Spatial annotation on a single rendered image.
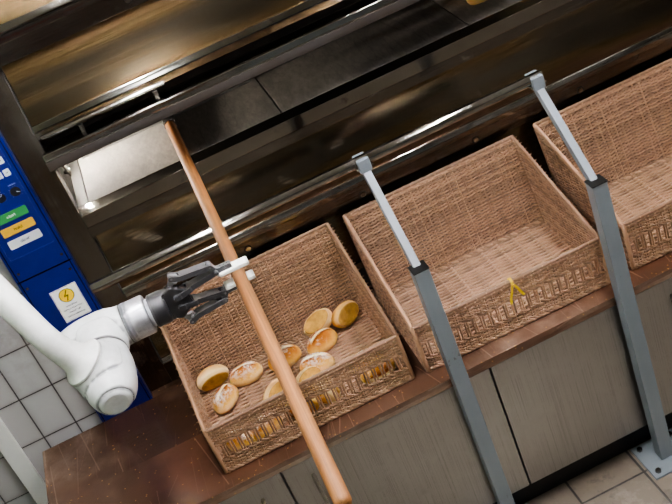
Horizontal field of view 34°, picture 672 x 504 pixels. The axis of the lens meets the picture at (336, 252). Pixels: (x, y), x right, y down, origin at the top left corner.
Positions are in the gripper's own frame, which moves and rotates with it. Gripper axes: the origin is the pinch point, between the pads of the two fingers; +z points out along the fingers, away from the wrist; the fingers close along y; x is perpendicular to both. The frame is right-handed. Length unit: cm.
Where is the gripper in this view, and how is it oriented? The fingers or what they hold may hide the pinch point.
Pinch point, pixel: (236, 272)
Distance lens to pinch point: 241.7
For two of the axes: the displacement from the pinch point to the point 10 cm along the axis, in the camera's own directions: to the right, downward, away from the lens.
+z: 9.0, -4.2, 0.8
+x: 2.8, 4.5, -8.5
